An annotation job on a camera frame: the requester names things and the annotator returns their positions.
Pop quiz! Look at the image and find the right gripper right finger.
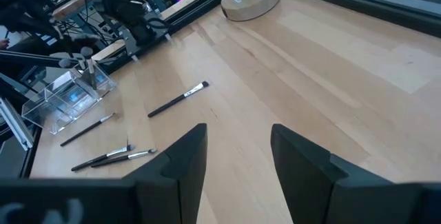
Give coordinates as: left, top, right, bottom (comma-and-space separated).
270, 123, 397, 224

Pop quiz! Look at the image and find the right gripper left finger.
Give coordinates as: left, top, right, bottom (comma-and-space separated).
122, 123, 209, 224

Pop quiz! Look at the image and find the large dark fluffy makeup brush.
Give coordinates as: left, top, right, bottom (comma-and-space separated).
61, 32, 101, 59

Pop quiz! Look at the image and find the broad-headed black makeup brush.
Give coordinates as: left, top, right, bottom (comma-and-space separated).
81, 46, 99, 90

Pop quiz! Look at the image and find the clear acrylic organizer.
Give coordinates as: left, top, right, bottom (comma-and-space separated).
21, 61, 118, 135

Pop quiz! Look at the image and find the silver bracket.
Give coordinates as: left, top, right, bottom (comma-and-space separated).
0, 96, 34, 152

